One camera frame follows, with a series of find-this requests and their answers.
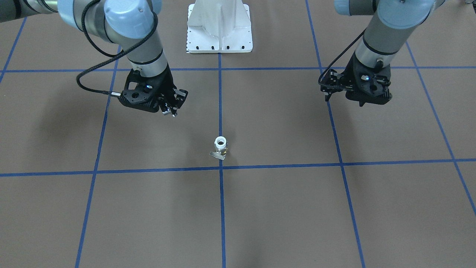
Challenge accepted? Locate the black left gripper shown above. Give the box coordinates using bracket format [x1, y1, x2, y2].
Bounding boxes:
[318, 55, 392, 107]

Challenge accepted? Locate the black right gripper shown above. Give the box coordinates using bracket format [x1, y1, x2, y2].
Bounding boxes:
[118, 66, 188, 118]

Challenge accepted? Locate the white brass PPR valve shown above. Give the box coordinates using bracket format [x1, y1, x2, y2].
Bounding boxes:
[210, 136, 228, 160]

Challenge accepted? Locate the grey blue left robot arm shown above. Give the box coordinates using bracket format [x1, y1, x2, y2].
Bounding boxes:
[318, 0, 444, 106]

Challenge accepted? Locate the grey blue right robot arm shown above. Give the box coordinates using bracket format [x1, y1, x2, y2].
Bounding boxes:
[0, 0, 188, 117]

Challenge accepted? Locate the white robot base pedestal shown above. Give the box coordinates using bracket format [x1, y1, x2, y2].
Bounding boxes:
[186, 0, 253, 53]

